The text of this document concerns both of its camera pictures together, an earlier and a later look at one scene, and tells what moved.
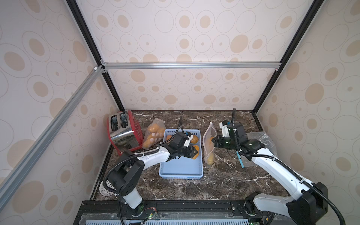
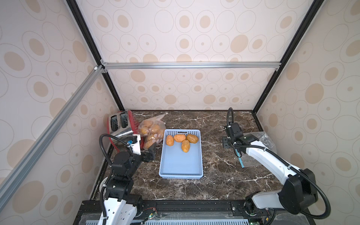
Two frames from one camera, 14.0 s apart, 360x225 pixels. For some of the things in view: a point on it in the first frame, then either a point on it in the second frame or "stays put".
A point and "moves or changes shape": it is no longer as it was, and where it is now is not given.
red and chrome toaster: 124,133 stays put
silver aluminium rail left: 11,182 stays put
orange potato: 148,142 stays put
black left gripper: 191,152 → 148,157
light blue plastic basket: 182,168 stays put
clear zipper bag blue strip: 265,139 stays put
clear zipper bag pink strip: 154,133 moves or changes shape
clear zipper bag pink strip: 208,145 → 153,130
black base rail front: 197,212 stays put
